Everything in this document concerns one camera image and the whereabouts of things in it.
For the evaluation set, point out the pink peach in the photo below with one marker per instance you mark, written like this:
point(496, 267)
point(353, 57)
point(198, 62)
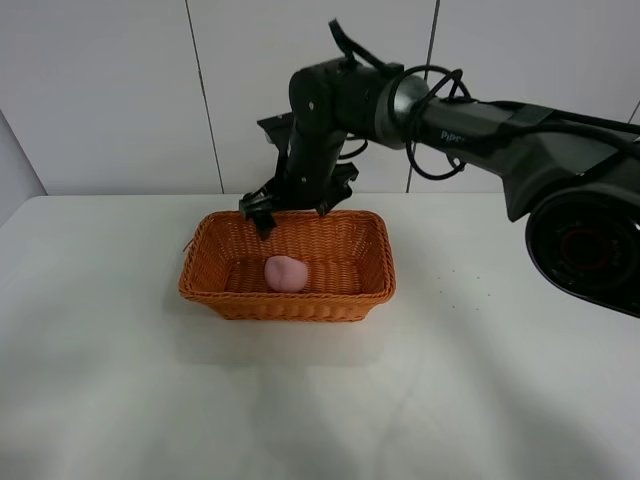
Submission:
point(285, 274)

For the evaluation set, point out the orange woven rectangular basket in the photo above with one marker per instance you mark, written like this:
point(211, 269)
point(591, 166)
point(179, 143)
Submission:
point(347, 253)

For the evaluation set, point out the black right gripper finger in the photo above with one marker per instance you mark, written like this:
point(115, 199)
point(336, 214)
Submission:
point(332, 197)

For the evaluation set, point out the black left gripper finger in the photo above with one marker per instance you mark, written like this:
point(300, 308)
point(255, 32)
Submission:
point(257, 207)

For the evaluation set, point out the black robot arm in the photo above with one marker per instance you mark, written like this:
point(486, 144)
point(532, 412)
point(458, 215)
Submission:
point(573, 178)

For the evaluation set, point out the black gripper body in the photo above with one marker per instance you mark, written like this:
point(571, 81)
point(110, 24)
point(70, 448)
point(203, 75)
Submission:
point(307, 164)

